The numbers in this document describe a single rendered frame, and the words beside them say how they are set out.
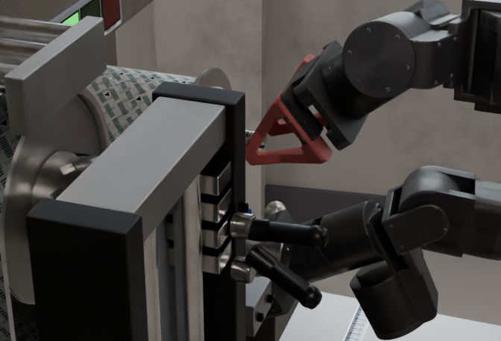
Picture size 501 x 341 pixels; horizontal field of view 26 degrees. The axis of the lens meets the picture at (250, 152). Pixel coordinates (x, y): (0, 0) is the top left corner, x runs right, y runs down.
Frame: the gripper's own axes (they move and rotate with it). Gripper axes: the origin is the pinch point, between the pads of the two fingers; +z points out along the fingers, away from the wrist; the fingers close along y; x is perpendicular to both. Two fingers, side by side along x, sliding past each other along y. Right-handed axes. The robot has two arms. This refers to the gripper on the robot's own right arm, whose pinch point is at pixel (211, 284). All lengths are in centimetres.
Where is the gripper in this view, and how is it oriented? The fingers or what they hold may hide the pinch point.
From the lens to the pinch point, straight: 110.7
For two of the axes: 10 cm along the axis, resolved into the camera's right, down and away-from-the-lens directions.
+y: 3.2, -4.4, 8.4
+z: -8.2, 3.2, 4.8
